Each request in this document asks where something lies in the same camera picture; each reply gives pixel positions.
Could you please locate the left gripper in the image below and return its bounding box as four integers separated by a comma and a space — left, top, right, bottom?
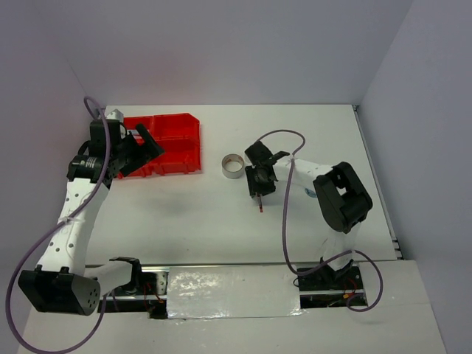
112, 122, 164, 178

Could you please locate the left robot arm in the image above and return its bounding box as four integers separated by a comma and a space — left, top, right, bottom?
18, 119, 164, 316

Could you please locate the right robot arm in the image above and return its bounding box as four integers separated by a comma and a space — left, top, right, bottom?
245, 141, 373, 288

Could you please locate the red compartment bin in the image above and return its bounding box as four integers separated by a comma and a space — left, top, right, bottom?
124, 113, 201, 177

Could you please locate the large clear tape roll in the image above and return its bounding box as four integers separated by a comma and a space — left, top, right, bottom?
221, 153, 245, 179

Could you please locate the blue round tub near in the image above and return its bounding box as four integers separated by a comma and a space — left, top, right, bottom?
305, 188, 317, 198

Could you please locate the silver foil sheet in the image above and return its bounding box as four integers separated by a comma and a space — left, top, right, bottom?
167, 265, 302, 319

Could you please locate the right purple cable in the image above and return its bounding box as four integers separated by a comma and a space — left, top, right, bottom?
254, 129, 384, 314

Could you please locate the purple cable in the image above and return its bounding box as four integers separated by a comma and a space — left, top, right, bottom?
5, 96, 119, 351
254, 129, 384, 314

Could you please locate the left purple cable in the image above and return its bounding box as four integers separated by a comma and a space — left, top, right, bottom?
5, 96, 119, 351

